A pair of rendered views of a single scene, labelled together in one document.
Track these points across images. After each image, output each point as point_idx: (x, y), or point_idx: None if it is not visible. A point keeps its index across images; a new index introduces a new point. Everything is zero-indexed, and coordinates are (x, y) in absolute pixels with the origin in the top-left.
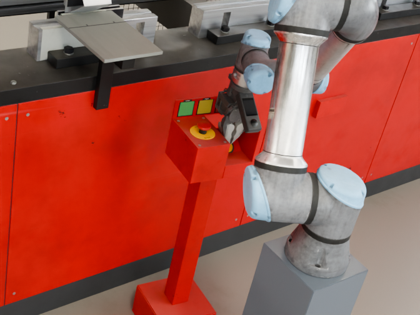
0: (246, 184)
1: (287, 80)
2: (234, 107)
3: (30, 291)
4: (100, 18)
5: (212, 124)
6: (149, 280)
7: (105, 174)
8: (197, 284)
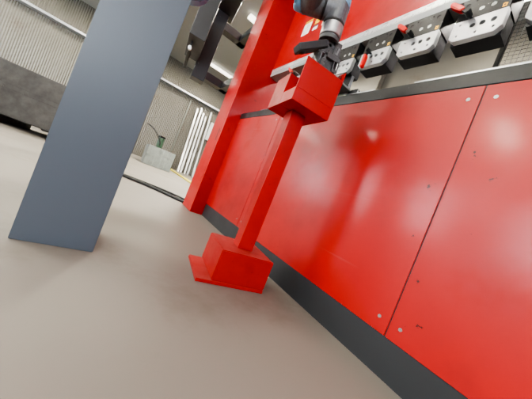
0: None
1: None
2: (313, 55)
3: None
4: None
5: (370, 153)
6: (279, 289)
7: (293, 166)
8: (282, 309)
